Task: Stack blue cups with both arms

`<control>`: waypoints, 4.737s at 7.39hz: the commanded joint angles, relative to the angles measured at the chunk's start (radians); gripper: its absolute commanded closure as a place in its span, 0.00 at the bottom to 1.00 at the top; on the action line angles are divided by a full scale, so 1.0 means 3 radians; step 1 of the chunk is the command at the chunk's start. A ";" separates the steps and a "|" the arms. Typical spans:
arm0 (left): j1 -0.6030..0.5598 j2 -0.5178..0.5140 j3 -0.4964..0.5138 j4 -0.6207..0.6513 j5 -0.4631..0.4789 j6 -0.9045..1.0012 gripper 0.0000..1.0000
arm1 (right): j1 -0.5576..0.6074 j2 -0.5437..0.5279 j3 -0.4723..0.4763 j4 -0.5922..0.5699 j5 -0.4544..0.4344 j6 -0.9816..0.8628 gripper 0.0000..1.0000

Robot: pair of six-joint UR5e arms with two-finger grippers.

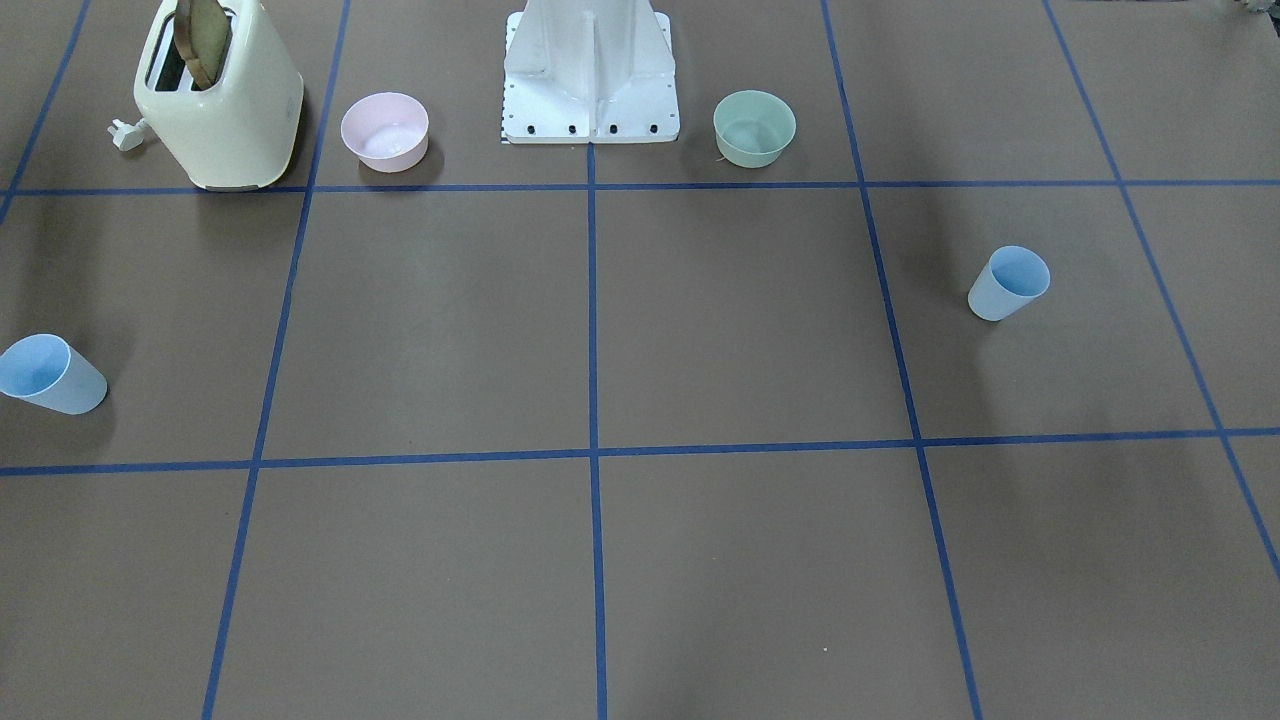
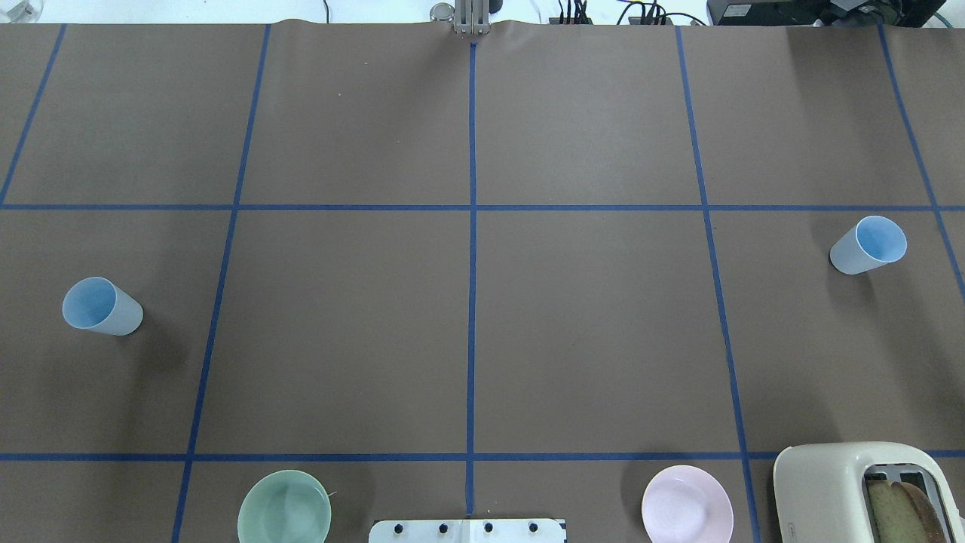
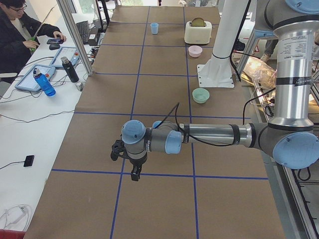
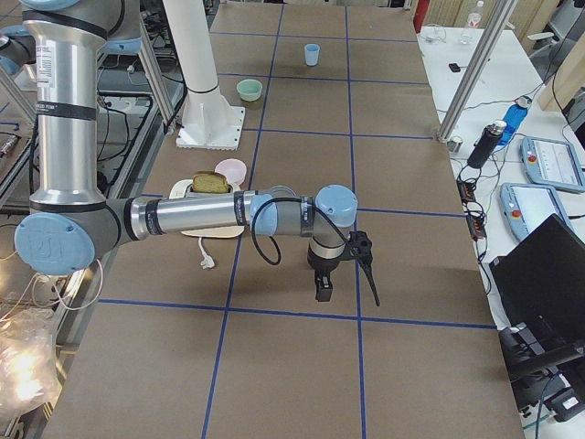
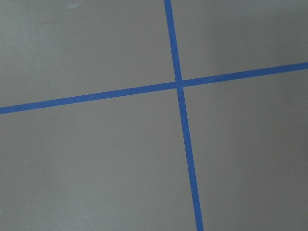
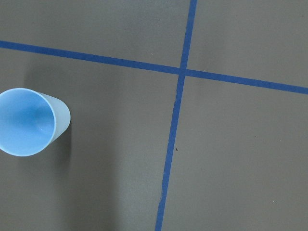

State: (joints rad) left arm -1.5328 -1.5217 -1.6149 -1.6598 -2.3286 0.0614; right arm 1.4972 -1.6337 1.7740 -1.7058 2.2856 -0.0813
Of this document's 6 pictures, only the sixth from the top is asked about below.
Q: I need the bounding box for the crossing blue tape strip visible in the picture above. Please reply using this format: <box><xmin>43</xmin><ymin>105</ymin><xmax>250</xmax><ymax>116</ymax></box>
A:
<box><xmin>154</xmin><ymin>0</ymin><xmax>197</xmax><ymax>231</ymax></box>

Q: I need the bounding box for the light blue plastic cup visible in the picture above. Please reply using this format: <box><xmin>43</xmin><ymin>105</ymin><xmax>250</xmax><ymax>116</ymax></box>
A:
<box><xmin>0</xmin><ymin>88</ymin><xmax>71</xmax><ymax>157</ymax></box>

